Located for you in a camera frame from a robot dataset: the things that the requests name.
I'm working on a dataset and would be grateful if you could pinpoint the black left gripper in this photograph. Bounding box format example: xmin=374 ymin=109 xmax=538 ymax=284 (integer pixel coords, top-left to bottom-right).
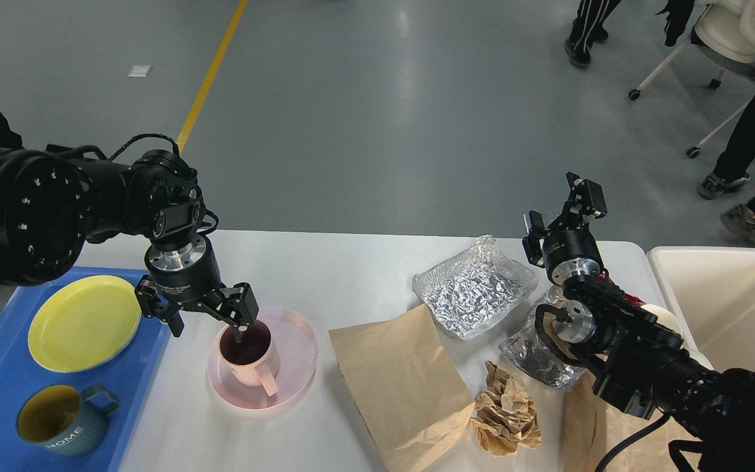
xmin=135 ymin=234 xmax=260 ymax=344

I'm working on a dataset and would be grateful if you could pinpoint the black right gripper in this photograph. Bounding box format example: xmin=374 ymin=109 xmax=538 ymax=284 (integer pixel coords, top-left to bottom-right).
xmin=522 ymin=172 xmax=608 ymax=286

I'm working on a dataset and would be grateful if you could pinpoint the pink mug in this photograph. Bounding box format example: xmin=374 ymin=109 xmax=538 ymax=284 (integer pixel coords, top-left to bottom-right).
xmin=215 ymin=321 xmax=281 ymax=397

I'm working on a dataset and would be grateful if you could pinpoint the pink plate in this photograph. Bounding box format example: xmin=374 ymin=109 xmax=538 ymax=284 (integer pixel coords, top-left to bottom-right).
xmin=206 ymin=307 xmax=318 ymax=410

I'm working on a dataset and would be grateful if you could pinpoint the brown paper bag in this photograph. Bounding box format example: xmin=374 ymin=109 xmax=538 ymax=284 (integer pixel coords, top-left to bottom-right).
xmin=329 ymin=305 xmax=474 ymax=471
xmin=563 ymin=373 xmax=695 ymax=471

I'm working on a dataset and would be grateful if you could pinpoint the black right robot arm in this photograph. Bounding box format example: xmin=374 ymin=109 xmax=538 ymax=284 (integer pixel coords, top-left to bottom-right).
xmin=522 ymin=172 xmax=755 ymax=471

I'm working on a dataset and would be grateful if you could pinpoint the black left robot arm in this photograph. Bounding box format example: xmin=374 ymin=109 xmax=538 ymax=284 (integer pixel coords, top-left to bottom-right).
xmin=0 ymin=144 xmax=260 ymax=342

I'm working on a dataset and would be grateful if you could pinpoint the red small object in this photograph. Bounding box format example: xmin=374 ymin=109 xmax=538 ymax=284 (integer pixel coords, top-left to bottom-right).
xmin=599 ymin=274 xmax=646 ymax=307

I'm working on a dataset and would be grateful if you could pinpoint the yellow plate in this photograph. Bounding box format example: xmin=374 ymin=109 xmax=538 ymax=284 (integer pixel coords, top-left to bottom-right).
xmin=28 ymin=275 xmax=141 ymax=373

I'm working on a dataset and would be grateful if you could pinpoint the crumpled aluminium foil tray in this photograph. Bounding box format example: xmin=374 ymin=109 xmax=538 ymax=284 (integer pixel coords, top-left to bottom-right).
xmin=412 ymin=234 xmax=537 ymax=341

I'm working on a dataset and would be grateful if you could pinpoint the crumpled foil bag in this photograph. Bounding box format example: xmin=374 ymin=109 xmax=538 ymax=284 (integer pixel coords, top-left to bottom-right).
xmin=498 ymin=286 xmax=587 ymax=391

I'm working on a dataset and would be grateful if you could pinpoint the white paper cup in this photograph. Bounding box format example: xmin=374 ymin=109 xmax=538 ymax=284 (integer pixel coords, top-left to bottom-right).
xmin=641 ymin=303 xmax=682 ymax=336

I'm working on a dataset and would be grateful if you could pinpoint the teal HOME mug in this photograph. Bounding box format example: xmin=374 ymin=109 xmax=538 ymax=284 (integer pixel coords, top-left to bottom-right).
xmin=15 ymin=383 xmax=122 ymax=457

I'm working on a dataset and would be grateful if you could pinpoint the white paper bowl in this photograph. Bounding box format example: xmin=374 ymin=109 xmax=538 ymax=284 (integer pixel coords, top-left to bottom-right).
xmin=684 ymin=347 xmax=714 ymax=370

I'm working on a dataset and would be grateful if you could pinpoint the person in striped trousers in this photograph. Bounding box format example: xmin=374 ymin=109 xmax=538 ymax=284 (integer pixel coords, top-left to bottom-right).
xmin=564 ymin=1 xmax=621 ymax=68

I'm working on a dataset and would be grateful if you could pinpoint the cream plastic bin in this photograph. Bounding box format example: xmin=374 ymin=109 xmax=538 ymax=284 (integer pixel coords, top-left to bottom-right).
xmin=647 ymin=246 xmax=755 ymax=371

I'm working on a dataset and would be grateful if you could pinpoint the crumpled brown paper ball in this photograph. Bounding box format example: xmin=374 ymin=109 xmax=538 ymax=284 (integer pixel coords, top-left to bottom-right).
xmin=471 ymin=361 xmax=542 ymax=456

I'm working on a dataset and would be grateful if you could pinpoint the black jacket on chair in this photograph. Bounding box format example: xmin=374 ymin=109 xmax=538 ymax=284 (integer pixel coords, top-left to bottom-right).
xmin=656 ymin=1 xmax=710 ymax=47

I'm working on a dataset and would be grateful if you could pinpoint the white office chair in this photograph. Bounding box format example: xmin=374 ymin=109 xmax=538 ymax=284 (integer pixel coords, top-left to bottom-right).
xmin=628 ymin=0 xmax=755 ymax=159

